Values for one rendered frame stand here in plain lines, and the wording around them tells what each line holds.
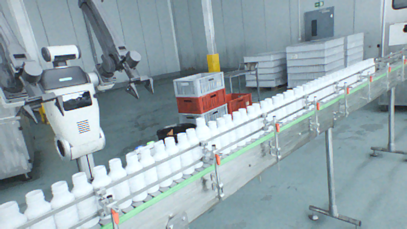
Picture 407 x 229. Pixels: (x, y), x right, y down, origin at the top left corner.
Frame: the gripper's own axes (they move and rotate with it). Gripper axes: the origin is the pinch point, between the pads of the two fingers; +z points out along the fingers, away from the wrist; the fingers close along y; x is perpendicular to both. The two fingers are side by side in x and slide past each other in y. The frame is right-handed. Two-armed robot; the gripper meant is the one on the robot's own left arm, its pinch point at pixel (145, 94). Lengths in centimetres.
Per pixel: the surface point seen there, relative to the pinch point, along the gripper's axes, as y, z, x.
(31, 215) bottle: -69, 34, -24
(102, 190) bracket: -53, 37, -28
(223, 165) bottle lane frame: 1, 51, -22
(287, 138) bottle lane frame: 56, 57, -22
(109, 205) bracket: -54, 42, -31
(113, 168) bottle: -45, 32, -26
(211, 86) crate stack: 197, -36, 126
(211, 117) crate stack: 188, -3, 146
